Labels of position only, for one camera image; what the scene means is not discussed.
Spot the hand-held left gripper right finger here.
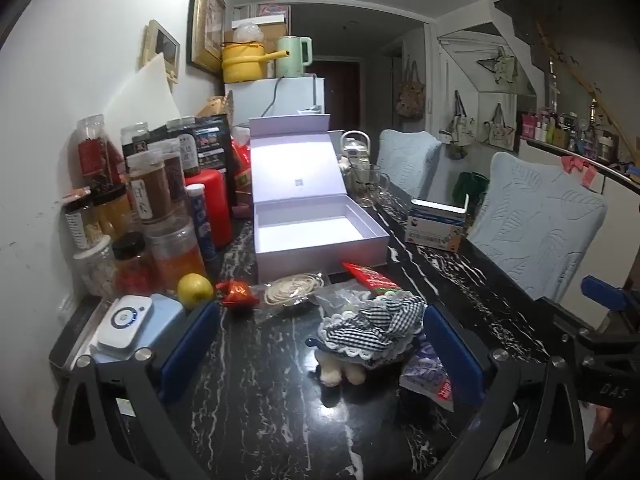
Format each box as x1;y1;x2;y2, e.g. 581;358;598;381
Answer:
422;303;587;480

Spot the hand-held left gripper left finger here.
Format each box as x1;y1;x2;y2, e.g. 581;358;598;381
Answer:
55;302;221;480

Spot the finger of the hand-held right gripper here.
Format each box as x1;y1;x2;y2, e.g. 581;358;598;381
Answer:
537;296;598;348
580;275;640;316

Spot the purple and white snack packet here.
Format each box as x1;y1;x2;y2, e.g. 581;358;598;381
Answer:
399;340;456;413

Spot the red foil candy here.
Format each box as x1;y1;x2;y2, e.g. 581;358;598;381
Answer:
216;280;261;308

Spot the lace-trimmed gingham hair band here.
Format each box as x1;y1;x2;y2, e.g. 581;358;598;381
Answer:
317;305;426;365

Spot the red snack packet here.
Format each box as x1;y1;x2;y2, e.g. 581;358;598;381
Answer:
341;261;403;295

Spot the small white plush toy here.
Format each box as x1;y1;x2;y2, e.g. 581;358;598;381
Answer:
315;347;366;388

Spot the clear plastic zip bag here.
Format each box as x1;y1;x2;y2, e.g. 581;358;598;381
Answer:
312;282;376;318

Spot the lavender gift box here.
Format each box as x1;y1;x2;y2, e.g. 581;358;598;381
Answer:
248;114;391;285

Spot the light blue box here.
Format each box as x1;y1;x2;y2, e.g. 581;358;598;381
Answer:
90;292;188;366

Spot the light blue covered chair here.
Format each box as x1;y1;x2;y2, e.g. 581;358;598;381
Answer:
376;129;443;198
467;151;608;303

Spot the metal tray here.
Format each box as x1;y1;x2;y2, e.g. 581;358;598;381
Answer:
48;295;121;376

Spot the blue tablet tube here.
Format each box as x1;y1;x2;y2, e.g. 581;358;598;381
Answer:
185;183;217;263

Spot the white and blue medicine box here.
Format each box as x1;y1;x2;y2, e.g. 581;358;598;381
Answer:
404;194;471;252

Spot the red canister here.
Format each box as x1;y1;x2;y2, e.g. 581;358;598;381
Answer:
184;168;233;249

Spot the green bag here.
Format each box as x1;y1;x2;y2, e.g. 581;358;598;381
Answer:
452;171;490;208

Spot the row of cosmetic bottles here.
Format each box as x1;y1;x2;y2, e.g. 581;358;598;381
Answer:
520;105;623;161

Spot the cluster of clear food jars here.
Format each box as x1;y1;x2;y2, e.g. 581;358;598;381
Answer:
62;114;208;301

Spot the glass mug with cartoon print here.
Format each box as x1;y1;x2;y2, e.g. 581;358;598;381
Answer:
347;162;391;208

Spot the red packaging bag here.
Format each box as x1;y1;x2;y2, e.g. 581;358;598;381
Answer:
230;137;253;196

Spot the hanging tote bag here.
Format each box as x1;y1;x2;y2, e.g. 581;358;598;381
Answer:
395;57;427;122
482;102;518;151
440;91;477;148
476;45;518;86

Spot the black snack bag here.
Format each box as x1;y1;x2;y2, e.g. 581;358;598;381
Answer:
192;114;233;171

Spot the gold paper bag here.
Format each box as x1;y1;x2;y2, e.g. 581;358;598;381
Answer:
196;95;236;121

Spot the white cabinet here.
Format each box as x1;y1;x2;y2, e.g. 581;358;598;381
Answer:
435;35;538;151

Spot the white board sheet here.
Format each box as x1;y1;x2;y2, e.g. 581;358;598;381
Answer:
102;52;183;136

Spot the white fridge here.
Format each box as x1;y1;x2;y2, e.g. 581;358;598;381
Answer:
224;76;326;136

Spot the yellow pot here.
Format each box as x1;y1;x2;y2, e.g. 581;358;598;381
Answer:
221;41;291;84

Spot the small framed picture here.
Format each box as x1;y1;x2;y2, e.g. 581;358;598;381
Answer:
139;20;181;86

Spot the green electric kettle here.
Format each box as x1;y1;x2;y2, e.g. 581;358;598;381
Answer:
275;35;314;78

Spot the cardboard box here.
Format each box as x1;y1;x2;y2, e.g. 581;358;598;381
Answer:
224;15;290;51

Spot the large gold framed picture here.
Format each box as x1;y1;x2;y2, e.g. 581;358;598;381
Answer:
186;0;227;78

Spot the white device with blue ring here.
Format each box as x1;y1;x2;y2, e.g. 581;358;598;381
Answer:
96;296;153;360

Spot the bag of cream cord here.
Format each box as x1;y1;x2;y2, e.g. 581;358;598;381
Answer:
248;271;331;323

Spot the glass water bottle with handle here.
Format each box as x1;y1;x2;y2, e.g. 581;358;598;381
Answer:
340;130;372;168

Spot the kettle power cable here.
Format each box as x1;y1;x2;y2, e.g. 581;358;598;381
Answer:
260;77;281;120

